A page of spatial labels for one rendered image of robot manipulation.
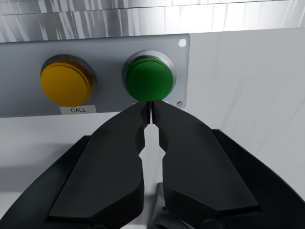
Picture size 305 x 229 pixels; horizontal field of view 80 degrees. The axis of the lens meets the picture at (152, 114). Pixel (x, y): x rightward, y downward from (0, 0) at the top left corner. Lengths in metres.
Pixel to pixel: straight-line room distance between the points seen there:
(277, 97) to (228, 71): 0.10
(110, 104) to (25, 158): 0.28
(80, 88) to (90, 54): 0.03
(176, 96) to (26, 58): 0.13
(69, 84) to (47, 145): 0.23
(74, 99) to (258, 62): 0.25
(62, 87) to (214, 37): 0.19
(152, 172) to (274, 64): 0.28
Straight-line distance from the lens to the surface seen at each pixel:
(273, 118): 0.37
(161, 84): 0.15
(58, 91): 0.17
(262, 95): 0.34
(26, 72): 0.19
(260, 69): 0.31
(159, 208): 0.42
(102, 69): 0.17
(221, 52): 0.28
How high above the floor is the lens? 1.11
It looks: 58 degrees down
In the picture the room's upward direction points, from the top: 177 degrees clockwise
